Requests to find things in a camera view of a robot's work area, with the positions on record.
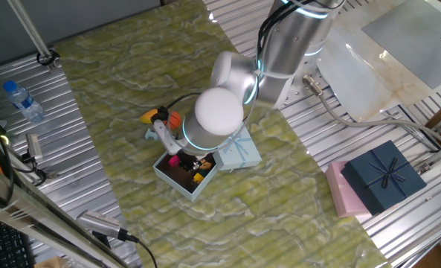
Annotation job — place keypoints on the orange toy basketball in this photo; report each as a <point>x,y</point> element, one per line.
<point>175,120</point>

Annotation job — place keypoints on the aluminium frame bar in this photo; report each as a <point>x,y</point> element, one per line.
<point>38,216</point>

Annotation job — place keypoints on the yellow orange toy mango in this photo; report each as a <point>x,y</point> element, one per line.
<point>147,116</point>

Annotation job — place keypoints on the pink flat object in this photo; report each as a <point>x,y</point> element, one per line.
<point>344,197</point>

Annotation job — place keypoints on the gold metallic toy block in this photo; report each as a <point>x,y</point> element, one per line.
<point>198,178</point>

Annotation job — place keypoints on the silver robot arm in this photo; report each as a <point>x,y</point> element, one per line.
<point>287,44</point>

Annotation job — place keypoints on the silver robot mounting plate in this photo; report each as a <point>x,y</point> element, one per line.
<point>298,93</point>

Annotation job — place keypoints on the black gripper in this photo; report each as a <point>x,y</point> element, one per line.
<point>187,155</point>

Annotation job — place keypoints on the dark blue toy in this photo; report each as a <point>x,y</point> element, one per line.
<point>204,172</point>

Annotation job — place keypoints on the grey studded baseplate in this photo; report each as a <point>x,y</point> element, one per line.
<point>417,33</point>

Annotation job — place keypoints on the green marble pattern mat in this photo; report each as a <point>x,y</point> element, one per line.
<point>224,223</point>

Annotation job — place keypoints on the beige flat sheet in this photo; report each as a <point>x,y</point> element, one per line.
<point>354,74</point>

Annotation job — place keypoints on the dark blue gift box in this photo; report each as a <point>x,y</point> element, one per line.
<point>383,176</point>

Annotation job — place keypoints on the small grey toy block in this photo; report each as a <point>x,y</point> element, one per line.
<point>150,134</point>

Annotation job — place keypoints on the black keyboard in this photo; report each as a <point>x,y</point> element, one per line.
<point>0,242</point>

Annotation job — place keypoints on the small pink toy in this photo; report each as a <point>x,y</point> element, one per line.
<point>174,161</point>

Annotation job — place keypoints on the light blue gift box base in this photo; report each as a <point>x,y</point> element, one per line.
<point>175,182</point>

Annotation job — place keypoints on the light blue gift box lid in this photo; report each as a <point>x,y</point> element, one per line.
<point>242,156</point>

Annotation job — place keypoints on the white ridged device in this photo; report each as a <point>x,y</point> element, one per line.
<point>97,221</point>

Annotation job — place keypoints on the silver aluminium rail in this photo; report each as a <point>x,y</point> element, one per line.
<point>439,156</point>

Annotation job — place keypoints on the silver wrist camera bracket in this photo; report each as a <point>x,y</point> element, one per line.
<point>166,137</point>

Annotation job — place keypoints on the silver tripod pole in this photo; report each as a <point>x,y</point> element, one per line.
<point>30,30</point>

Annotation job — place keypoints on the clear plastic water bottle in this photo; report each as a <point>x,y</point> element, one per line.
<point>23,102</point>

